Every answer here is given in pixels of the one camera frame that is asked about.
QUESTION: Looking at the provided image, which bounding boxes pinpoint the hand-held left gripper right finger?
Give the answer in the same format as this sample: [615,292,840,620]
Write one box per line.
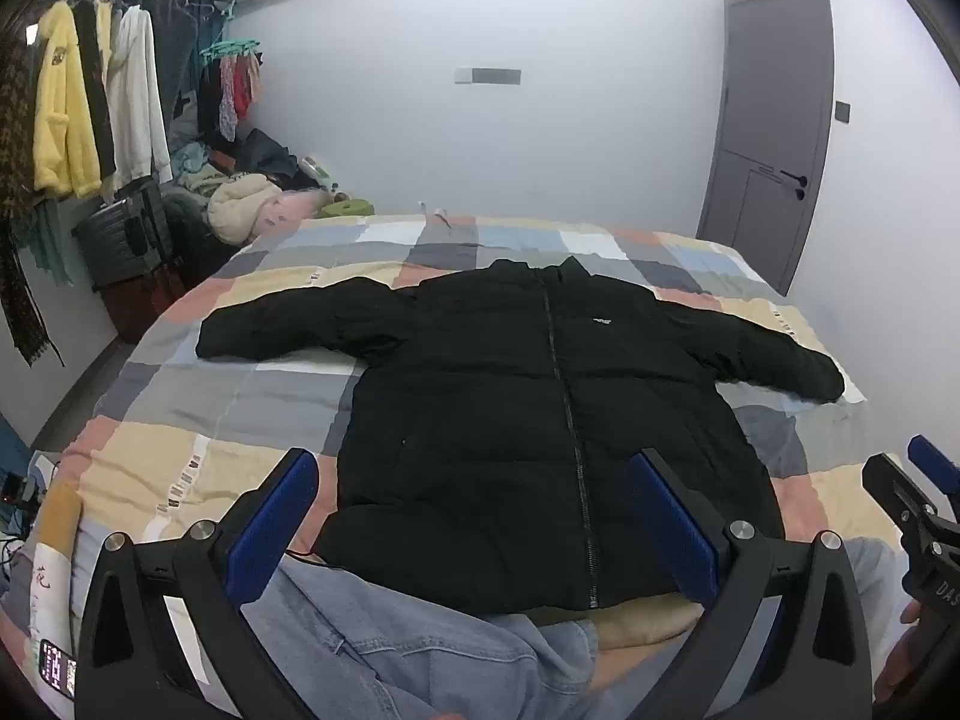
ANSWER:
[622,448,875,720]

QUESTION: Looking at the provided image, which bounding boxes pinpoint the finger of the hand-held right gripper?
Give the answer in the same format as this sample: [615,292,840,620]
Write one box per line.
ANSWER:
[907,435,960,500]
[861,453,947,535]

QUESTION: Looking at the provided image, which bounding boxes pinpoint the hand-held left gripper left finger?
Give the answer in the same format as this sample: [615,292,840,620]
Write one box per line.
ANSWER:
[75,448,319,720]

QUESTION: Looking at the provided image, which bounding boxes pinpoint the black puffer jacket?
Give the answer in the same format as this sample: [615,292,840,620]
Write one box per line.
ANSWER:
[196,256,845,614]

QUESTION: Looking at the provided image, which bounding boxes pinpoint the pile of clothes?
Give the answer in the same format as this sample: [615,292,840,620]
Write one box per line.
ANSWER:
[161,127,331,263]

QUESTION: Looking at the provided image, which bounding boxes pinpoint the teal hanger with coloured clothes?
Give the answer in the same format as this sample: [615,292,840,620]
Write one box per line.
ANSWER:
[199,37,267,142]

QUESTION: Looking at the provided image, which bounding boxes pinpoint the person's right hand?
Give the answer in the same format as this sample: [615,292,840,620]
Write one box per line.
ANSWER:
[874,600,929,704]

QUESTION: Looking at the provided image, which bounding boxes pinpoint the patchwork checked bed blanket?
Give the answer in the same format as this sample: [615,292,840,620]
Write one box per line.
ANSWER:
[0,214,905,720]

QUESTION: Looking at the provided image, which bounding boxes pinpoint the person's blue jeans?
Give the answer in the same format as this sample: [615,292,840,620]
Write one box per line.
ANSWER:
[244,538,901,720]

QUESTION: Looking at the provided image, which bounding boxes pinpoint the white cloth with red print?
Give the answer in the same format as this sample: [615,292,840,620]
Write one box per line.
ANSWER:
[26,532,80,661]

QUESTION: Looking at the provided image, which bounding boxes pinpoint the smartphone with lit screen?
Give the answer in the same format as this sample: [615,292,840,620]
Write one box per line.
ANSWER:
[37,637,78,702]

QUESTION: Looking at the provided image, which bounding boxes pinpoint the pink pillow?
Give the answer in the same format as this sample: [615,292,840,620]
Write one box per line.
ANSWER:
[253,191,335,235]

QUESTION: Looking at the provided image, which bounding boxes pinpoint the black suitcase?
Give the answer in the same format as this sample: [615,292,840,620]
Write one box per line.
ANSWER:
[71,180,185,346]

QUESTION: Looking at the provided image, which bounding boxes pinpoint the cream plush pillow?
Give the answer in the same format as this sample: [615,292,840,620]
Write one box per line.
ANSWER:
[206,172,275,245]

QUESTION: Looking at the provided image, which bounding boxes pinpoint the grey door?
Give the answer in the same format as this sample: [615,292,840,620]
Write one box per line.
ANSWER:
[696,0,836,297]

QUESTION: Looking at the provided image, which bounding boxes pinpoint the teal hanging cloth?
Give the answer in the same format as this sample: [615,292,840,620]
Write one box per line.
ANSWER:
[15,195,76,287]

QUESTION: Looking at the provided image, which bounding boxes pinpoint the brown patterned scarf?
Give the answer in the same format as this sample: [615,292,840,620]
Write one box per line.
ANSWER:
[0,22,65,368]

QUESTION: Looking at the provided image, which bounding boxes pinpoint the white hanging garment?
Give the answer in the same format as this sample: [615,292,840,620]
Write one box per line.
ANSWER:
[105,6,173,196]

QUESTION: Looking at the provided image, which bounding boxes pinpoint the yellow hoodie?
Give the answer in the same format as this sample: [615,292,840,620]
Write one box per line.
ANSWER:
[31,1,102,200]

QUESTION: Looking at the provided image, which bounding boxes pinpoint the black hanging garment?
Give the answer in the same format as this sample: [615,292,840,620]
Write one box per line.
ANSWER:
[73,0,117,177]

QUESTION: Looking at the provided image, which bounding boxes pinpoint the dark hanging jeans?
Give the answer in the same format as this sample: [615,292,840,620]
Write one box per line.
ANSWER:
[139,0,226,140]

